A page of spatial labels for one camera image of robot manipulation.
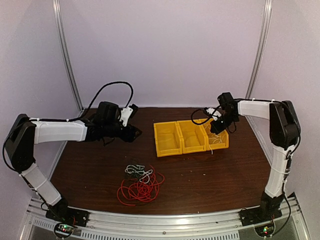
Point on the aluminium frame post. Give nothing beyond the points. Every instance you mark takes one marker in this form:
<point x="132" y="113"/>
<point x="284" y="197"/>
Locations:
<point x="65" y="54"/>
<point x="264" y="31"/>

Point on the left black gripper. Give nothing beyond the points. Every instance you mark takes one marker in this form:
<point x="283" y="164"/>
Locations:
<point x="129" y="136"/>

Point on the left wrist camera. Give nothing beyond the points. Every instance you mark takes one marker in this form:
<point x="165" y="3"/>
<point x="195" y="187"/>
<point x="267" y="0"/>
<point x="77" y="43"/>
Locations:
<point x="127" y="113"/>

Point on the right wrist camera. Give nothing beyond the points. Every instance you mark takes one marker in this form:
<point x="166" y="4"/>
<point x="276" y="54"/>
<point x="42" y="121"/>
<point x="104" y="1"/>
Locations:
<point x="212" y="112"/>

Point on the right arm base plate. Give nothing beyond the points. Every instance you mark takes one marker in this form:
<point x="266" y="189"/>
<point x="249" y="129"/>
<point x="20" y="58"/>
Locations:
<point x="255" y="216"/>

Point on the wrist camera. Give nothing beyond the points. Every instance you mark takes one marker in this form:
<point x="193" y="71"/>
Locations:
<point x="127" y="113"/>
<point x="212" y="112"/>

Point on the right aluminium frame post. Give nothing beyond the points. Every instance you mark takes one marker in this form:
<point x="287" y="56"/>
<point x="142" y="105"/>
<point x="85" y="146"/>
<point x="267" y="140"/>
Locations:
<point x="264" y="31"/>

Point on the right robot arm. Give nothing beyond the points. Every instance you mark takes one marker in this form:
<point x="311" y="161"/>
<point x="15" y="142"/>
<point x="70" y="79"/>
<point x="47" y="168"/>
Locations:
<point x="284" y="134"/>

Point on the front aluminium rail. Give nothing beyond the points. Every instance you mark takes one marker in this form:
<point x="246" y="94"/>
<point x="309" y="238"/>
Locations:
<point x="223" y="225"/>

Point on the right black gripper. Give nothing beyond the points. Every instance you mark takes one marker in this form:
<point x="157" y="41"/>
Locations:
<point x="218" y="128"/>

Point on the left aluminium frame post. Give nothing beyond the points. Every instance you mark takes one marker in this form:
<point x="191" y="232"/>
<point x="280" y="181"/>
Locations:
<point x="65" y="54"/>

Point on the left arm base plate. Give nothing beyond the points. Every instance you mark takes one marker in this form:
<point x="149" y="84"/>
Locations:
<point x="74" y="217"/>

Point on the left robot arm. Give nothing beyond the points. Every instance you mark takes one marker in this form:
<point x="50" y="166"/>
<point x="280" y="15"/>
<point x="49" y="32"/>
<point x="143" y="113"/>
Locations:
<point x="109" y="121"/>

